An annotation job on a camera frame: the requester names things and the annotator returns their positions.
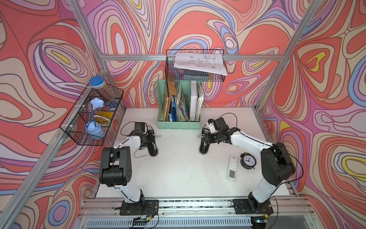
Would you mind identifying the yellow tin in basket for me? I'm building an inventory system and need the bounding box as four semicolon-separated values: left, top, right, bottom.
93;111;113;127

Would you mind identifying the black sneaker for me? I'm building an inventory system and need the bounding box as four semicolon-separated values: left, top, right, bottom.
199;127;211;155
138;129;159;157

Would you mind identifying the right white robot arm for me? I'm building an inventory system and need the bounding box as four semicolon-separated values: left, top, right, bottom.
199;117;295;208

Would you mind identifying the black wire basket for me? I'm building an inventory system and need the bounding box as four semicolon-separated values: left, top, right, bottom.
60;84;125;146
165;48;227;82

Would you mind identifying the black wire basket left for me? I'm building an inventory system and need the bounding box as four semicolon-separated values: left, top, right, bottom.
60;84;125;146

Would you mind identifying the blue lidded jar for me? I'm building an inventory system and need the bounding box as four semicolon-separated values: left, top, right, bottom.
89;75;114;102

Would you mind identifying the black tape roll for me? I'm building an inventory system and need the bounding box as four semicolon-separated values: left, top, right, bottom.
240;153;257;170

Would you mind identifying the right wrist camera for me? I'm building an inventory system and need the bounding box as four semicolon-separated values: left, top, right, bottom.
206;119;217;134

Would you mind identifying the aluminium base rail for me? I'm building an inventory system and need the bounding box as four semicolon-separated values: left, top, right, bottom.
72;196;322;229

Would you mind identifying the white book in organizer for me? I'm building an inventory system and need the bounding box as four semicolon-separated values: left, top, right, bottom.
190;81;198;122

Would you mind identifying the black wire basket back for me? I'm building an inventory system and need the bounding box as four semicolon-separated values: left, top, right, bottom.
165;48;227;82

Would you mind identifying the white printed paper sheet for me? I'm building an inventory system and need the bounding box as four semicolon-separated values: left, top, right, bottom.
174;53;227;76

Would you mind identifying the green perforated file organizer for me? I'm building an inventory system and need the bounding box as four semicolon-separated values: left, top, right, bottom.
155;80;202;130

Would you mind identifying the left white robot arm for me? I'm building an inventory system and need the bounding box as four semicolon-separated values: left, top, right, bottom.
99;122;159;205

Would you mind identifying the white remote control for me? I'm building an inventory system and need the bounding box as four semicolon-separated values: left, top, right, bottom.
226;155;238;181

